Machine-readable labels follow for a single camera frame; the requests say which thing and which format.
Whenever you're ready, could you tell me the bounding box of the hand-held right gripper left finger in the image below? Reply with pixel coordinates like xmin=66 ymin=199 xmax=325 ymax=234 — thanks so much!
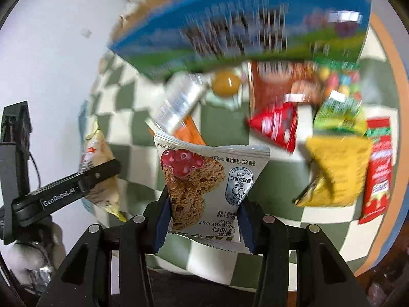
xmin=37 ymin=187 xmax=171 ymax=307

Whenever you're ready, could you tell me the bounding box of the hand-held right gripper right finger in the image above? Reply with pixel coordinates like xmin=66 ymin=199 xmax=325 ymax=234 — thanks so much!
xmin=238 ymin=196 xmax=374 ymax=307

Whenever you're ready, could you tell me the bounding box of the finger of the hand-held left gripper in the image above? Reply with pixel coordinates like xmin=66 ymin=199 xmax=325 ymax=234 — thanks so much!
xmin=77 ymin=159 xmax=122 ymax=195

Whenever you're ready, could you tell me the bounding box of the white yellow snack packet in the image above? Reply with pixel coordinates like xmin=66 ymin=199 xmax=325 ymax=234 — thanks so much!
xmin=78 ymin=118 xmax=128 ymax=223

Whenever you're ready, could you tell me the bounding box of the cranberry oat cookie packet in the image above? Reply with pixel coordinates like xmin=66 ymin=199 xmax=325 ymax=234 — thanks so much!
xmin=153 ymin=133 xmax=270 ymax=251

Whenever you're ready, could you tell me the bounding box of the cardboard box with blue print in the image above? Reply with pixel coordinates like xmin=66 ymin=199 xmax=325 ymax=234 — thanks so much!
xmin=109 ymin=0 xmax=374 ymax=80

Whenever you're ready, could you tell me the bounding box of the orange snack packet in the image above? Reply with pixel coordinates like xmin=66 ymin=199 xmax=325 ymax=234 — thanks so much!
xmin=173 ymin=115 xmax=207 ymax=146

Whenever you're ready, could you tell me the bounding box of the green white checkered blanket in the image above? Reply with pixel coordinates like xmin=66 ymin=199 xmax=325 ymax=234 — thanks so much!
xmin=78 ymin=22 xmax=409 ymax=287

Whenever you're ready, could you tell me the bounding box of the silver snack packet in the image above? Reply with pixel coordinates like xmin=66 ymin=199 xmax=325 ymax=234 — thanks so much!
xmin=145 ymin=72 xmax=210 ymax=135

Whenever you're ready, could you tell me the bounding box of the red snack packet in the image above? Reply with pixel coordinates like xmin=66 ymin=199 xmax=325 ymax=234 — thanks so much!
xmin=246 ymin=102 xmax=299 ymax=154

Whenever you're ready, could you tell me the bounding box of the long red green packet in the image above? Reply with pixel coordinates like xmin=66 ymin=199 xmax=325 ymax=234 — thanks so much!
xmin=358 ymin=117 xmax=393 ymax=224

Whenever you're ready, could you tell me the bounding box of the green snack packet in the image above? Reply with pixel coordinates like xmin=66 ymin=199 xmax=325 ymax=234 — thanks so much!
xmin=313 ymin=91 xmax=368 ymax=136

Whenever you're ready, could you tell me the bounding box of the brown snack packet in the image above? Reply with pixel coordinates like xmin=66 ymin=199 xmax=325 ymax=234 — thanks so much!
xmin=247 ymin=61 xmax=323 ymax=112

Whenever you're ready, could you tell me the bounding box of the colourful candy packet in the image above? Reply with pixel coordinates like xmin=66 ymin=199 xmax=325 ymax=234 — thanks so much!
xmin=315 ymin=59 xmax=363 ymax=103

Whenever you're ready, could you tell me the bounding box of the black cable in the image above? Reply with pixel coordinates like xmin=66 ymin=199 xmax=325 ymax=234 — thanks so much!
xmin=28 ymin=152 xmax=42 ymax=188

